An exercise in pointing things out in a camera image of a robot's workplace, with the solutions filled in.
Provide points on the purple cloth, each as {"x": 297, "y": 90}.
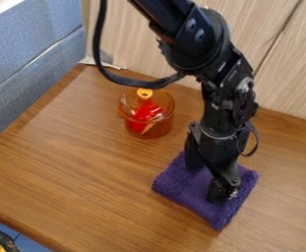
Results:
{"x": 181, "y": 187}

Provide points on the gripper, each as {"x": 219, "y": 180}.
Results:
{"x": 221, "y": 151}

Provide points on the red toy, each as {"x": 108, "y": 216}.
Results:
{"x": 144, "y": 114}

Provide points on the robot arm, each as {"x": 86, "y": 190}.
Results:
{"x": 203, "y": 39}

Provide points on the orange clear pot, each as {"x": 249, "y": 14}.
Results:
{"x": 126, "y": 111}

